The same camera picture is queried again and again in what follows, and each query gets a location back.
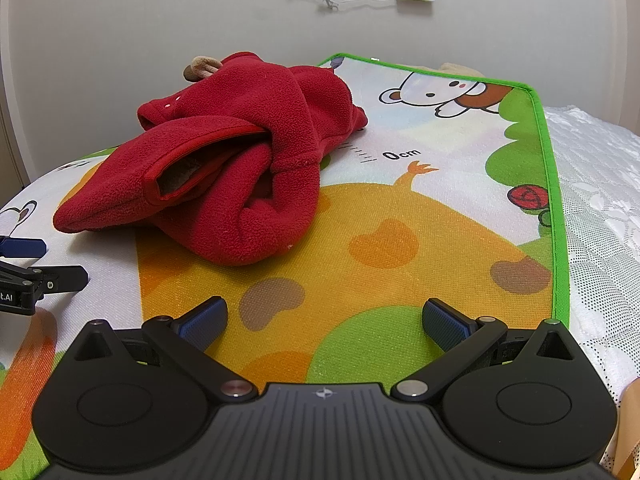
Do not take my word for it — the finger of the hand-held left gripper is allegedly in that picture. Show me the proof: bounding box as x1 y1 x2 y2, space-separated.
0 236 48 261
0 261 90 294

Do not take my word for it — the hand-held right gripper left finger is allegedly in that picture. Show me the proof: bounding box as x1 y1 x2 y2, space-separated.
67 296 258 402

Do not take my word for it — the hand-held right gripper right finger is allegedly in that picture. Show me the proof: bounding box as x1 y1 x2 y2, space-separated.
390 298 576 402

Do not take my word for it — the red hooded fleece jacket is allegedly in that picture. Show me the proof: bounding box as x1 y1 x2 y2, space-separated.
52 51 370 267

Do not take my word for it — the cartoon animal play mat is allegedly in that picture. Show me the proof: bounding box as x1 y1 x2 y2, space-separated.
0 52 572 480

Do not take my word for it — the white quilted mattress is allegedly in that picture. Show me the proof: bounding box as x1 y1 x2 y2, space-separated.
542 105 640 468

